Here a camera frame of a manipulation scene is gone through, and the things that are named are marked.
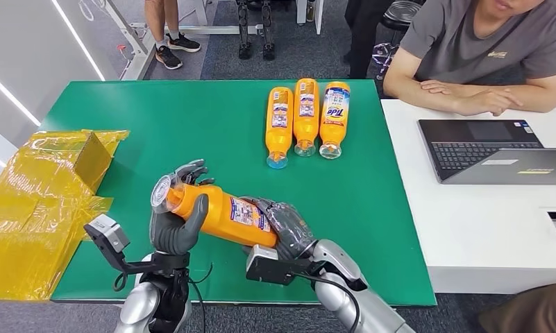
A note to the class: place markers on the white desk frame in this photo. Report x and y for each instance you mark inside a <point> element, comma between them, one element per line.
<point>139,55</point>

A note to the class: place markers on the white table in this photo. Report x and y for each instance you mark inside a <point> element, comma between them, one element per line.
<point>489,230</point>

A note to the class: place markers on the yellow plastic-wrapped cardboard box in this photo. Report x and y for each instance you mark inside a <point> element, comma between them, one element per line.
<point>29,207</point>

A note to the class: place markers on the person in black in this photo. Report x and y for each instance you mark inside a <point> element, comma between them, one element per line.
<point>365,32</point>

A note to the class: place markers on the standing person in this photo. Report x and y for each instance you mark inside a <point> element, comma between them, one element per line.
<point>160,18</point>

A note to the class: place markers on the seated person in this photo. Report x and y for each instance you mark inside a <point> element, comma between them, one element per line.
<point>471,46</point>

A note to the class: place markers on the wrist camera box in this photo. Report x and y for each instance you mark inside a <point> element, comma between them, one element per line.
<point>110,232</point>
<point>268,269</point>

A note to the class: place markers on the orange detergent bottle blue cap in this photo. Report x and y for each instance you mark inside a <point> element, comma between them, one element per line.
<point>278,138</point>

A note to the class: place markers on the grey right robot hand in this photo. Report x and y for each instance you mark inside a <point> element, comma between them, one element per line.
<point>287,225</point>

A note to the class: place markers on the dark grey laptop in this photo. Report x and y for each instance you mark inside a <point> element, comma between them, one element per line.
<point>466,151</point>

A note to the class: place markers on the person's right forearm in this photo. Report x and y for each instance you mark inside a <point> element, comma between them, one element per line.
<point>415,97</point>

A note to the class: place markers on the orange detergent bottle clear cap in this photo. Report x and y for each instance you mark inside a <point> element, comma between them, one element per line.
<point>306,128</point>
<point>222,216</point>
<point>334,133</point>

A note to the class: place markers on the green table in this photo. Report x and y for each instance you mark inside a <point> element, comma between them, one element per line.
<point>190,138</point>

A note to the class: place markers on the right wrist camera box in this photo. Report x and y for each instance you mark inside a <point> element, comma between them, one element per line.
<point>268,269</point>

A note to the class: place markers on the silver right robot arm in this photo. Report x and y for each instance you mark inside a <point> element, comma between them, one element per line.
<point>351,299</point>

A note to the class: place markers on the small red object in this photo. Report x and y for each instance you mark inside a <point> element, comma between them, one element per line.
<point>121,48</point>

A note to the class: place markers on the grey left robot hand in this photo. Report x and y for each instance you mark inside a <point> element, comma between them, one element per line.
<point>172,234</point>

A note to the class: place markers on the person's right hand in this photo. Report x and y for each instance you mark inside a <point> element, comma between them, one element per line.
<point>487,102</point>

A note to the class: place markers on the person's left forearm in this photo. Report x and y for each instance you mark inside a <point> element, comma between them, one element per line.
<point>535,94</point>

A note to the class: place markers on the black humanoid robot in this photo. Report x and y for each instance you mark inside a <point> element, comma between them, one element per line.
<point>244,27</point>

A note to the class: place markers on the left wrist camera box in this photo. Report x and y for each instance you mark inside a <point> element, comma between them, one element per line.
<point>110,232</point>

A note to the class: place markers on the person's left hand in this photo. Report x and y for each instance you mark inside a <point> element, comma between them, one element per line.
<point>439,87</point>

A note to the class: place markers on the black stool chrome base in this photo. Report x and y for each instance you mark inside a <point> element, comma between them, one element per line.
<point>399,14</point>

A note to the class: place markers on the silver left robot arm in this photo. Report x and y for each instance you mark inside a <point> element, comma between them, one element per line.
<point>139,308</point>

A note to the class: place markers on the brown rounded object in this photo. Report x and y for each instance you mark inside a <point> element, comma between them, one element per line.
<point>530,310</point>

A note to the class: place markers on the white desk leg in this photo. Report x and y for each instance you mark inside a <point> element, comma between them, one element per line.
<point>315,16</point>

